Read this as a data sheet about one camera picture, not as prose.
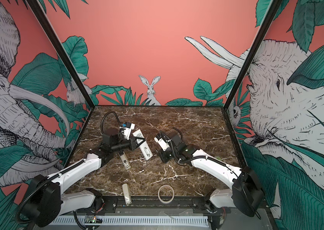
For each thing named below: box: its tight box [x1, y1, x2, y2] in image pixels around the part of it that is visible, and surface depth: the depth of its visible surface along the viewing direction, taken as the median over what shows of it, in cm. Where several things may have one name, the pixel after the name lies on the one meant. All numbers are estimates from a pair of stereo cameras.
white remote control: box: [132, 128, 154, 161], surface depth 80 cm
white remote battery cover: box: [121, 183, 133, 206], surface depth 76 cm
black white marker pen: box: [117, 150, 131, 170], surface depth 88 cm
